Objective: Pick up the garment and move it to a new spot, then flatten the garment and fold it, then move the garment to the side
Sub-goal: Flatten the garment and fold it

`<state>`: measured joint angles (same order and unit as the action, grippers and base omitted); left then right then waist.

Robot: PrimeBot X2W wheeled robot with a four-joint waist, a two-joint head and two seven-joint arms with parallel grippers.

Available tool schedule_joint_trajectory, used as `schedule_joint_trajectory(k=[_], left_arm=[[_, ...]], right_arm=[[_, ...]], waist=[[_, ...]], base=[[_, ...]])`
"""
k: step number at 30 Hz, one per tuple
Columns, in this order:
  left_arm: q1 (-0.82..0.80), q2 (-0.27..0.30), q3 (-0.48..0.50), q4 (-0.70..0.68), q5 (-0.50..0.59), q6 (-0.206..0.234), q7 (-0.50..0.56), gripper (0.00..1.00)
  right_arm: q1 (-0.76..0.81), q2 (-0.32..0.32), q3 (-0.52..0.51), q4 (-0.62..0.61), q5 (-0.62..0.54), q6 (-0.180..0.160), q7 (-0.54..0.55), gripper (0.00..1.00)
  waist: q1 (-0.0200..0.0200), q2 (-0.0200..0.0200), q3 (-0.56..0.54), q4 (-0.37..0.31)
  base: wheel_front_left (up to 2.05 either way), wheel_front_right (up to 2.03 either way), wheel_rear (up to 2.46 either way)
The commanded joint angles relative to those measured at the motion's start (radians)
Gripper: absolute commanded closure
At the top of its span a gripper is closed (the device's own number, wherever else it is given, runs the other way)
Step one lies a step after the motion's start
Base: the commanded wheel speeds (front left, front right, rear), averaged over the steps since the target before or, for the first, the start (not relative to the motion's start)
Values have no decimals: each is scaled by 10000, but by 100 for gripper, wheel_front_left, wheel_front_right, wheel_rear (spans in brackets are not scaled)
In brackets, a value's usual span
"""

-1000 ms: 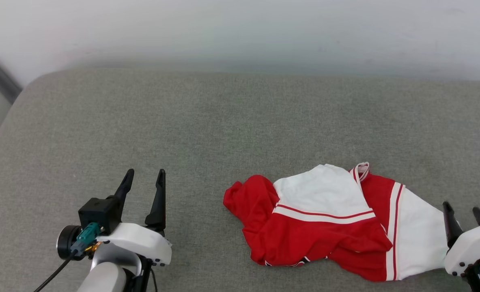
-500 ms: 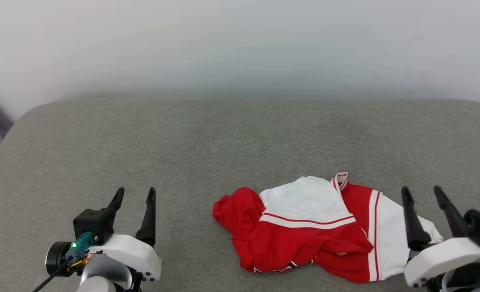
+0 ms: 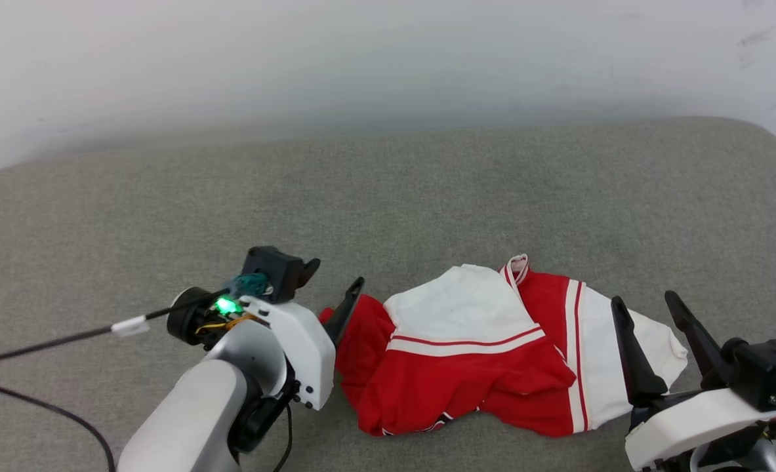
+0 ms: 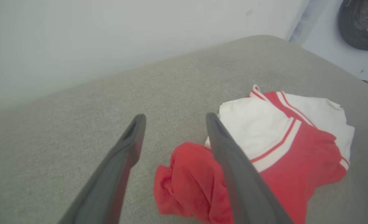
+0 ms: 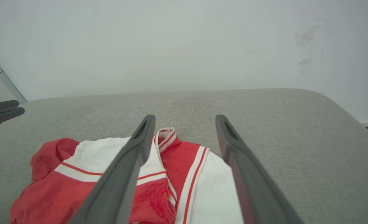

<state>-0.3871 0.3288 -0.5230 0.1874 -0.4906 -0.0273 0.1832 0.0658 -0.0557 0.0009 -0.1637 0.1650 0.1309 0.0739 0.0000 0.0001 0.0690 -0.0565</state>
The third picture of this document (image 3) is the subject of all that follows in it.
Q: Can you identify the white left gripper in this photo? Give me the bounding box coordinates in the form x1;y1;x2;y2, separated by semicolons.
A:
240;258;365;410

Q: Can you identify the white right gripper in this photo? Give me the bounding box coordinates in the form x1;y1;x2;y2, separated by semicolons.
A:
611;290;776;471

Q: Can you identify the red white basketball jersey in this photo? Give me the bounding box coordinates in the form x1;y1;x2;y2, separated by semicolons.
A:
319;254;689;439

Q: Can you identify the grey fabric sofa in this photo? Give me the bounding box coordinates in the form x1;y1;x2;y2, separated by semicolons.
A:
0;117;776;472

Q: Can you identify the teal left cable connector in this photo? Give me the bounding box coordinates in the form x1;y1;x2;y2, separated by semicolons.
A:
227;274;274;297

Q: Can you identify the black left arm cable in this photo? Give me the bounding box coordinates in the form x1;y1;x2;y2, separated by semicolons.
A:
0;288;231;472

